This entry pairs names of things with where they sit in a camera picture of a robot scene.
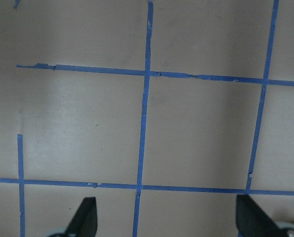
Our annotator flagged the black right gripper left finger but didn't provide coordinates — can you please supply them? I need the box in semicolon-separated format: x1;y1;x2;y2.
64;197;98;237

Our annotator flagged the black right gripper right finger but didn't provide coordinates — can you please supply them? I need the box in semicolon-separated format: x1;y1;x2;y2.
236;195;288;237

